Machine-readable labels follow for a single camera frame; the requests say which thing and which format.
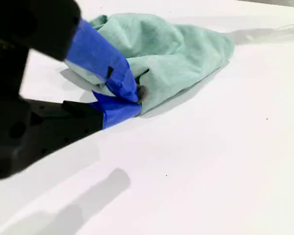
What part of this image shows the pale green T-shirt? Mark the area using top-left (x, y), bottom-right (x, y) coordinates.
top-left (63, 13), bottom-right (236, 119)

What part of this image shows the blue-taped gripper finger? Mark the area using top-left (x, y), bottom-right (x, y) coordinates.
top-left (43, 0), bottom-right (149, 103)
top-left (62, 90), bottom-right (143, 149)

